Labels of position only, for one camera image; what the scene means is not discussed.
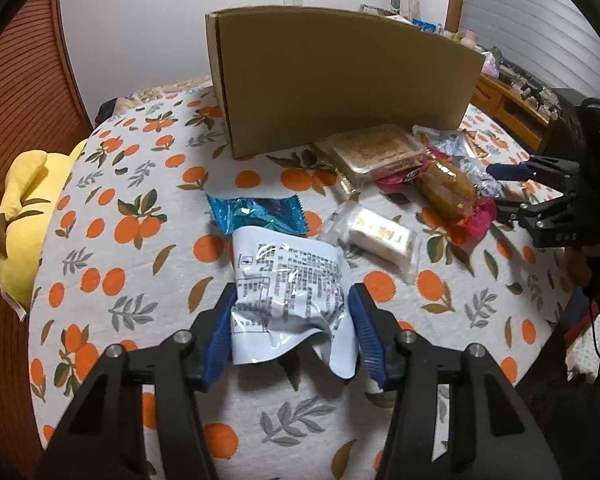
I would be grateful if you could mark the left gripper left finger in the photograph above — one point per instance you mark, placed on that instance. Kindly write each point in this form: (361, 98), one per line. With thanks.
(101, 436)

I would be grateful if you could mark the blue foil candy wrapper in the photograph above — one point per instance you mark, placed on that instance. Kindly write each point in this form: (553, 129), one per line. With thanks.
(283, 215)

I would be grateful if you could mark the brown louvered wardrobe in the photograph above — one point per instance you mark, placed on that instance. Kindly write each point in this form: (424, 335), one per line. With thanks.
(40, 104)

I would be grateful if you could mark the pink sausage bun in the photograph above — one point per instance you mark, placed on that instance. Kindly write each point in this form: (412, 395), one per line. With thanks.
(450, 193)

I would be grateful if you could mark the clear tray brown biscuits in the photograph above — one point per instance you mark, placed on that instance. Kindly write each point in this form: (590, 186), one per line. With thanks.
(366, 155)

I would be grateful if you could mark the wooden sideboard cabinet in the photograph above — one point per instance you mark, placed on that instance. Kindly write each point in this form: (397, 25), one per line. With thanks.
(512, 113)

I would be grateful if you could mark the yellow plush toy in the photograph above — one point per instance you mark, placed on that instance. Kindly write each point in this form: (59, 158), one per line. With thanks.
(32, 188)

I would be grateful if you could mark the red white foil snack pack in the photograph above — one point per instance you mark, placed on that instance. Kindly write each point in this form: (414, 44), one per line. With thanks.
(291, 290)

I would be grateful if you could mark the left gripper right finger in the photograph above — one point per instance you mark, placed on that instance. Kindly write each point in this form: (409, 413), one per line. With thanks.
(456, 414)

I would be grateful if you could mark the person's right hand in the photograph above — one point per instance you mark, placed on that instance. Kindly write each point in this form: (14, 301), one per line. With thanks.
(583, 266)

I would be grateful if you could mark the floral quilt blanket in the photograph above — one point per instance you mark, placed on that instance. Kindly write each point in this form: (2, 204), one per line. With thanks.
(121, 104)

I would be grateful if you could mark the silver white snack pouch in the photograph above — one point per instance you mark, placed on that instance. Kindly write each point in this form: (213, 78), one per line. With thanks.
(455, 147)

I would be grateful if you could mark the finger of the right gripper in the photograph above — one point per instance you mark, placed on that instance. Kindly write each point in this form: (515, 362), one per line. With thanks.
(510, 170)
(517, 209)

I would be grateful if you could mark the grey window blind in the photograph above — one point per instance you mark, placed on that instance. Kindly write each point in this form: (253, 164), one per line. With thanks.
(551, 39)

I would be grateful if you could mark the brown cardboard box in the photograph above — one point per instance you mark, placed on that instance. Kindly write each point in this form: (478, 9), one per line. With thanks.
(286, 76)

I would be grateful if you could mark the orange print bed sheet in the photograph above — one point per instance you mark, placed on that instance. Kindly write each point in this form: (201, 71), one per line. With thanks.
(131, 256)

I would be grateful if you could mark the small white pastry packet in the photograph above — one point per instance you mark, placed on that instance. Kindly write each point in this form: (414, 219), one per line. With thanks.
(355, 225)

